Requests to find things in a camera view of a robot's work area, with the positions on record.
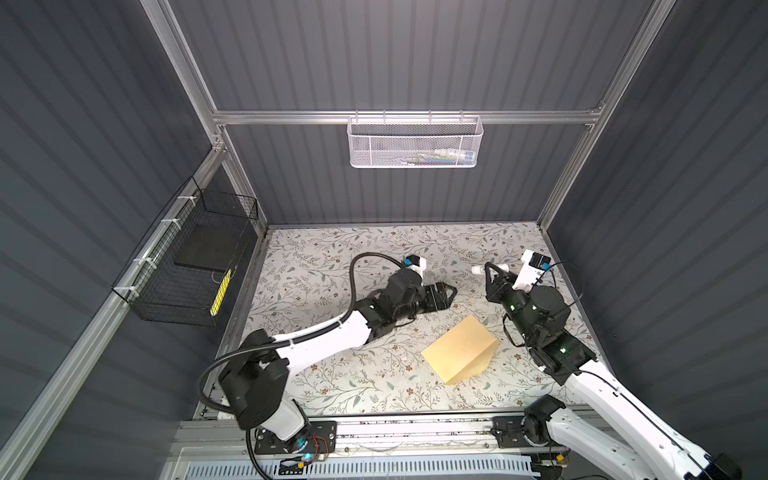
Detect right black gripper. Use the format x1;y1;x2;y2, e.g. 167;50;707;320
485;261;537;346

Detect tan paper envelope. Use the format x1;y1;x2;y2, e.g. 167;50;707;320
422;315;500;385

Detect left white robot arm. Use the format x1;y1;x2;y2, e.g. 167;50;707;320
218;268;457;439

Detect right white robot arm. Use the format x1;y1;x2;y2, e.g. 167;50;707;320
472;251;743;479

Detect pens in white basket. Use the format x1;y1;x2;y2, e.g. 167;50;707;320
400;148;476;168

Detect floral table mat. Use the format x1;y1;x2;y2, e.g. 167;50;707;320
245;223;579;416

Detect yellow marker pen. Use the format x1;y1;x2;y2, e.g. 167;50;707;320
209;269;232;317

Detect black foam pad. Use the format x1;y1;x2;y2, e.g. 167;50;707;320
174;224;243;273

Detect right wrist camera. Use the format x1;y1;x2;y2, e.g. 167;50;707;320
513;250;552;292

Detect black corrugated cable conduit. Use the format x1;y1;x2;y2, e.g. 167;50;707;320
197;251;409;480

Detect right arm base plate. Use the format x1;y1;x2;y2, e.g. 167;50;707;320
490;415;562;448

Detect white wire mesh basket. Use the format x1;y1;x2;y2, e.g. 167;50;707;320
346;115;484;169

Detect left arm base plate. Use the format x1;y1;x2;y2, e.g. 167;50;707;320
253;421;338;455

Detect white vented cable tray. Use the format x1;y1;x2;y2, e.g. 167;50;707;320
182;457;535;480

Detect black wire basket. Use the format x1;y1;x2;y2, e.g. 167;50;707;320
112;180;260;327

